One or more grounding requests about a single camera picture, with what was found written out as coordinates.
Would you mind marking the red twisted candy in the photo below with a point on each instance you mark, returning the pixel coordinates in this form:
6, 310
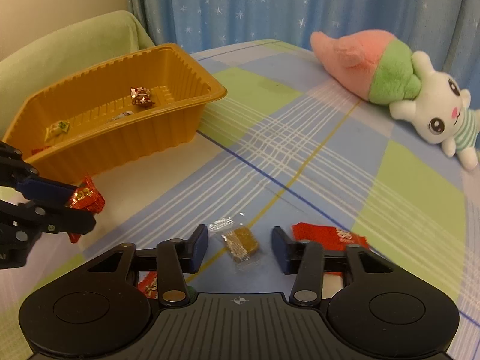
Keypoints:
141, 97

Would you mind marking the plaid tablecloth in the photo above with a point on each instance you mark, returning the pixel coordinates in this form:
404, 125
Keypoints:
286, 145

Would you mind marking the clear nut snack packet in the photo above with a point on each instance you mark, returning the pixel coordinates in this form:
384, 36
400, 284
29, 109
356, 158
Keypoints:
123, 115

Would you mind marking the orange plastic tray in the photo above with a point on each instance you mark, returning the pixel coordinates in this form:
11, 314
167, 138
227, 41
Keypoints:
180, 88

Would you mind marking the brown candy clear wrapper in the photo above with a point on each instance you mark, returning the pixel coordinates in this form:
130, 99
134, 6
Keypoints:
237, 239

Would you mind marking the green candy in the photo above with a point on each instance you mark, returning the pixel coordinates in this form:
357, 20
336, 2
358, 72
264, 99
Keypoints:
147, 284

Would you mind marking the pink carrot bunny plush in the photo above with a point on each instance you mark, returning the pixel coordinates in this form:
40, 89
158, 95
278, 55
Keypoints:
379, 68

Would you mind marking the blue star curtain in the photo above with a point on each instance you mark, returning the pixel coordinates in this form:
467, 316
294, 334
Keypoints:
447, 30

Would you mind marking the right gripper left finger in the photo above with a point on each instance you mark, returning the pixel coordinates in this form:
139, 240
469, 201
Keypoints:
174, 259

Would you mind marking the red square snack pouch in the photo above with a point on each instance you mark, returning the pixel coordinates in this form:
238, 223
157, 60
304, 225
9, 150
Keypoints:
331, 238

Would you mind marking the yellow candy wrapper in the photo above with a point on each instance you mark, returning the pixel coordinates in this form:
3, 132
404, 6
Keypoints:
56, 129

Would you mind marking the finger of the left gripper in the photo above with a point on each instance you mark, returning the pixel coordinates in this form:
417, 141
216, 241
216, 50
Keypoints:
45, 218
25, 179

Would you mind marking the small red candy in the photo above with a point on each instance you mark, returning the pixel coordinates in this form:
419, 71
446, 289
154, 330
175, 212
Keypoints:
87, 197

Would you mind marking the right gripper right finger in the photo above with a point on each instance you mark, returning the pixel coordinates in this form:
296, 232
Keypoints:
304, 260

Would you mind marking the green cloth covered sofa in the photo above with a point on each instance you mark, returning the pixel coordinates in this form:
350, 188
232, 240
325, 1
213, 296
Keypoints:
64, 52

